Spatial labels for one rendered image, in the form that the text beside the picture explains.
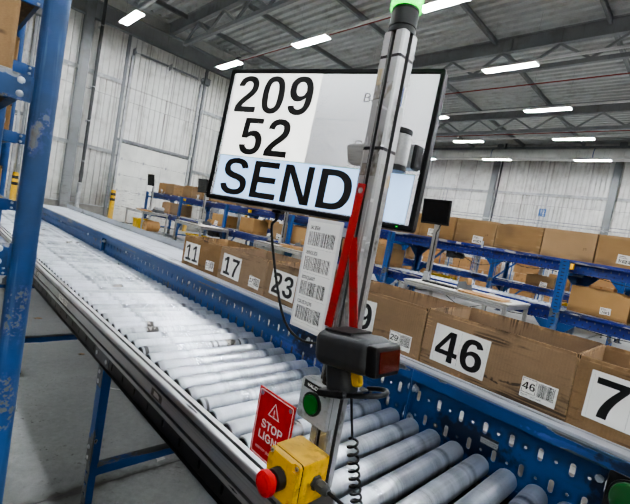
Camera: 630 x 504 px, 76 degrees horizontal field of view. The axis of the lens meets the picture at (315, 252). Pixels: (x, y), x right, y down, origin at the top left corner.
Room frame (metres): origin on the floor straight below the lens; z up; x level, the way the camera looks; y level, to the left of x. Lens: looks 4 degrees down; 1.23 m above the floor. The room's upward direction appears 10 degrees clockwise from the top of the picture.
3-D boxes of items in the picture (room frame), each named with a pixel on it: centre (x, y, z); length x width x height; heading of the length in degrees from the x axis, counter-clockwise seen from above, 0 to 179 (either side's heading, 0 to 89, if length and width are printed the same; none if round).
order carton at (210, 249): (2.26, 0.50, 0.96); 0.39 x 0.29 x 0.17; 46
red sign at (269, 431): (0.69, 0.00, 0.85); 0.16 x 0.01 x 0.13; 45
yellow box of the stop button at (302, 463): (0.59, -0.05, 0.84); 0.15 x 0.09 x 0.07; 45
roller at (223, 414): (1.12, 0.00, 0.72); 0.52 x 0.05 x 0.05; 135
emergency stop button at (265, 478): (0.59, 0.00, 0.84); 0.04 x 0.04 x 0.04; 45
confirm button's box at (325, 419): (0.64, -0.05, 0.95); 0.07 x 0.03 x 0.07; 45
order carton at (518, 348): (1.16, -0.60, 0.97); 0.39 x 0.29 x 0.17; 45
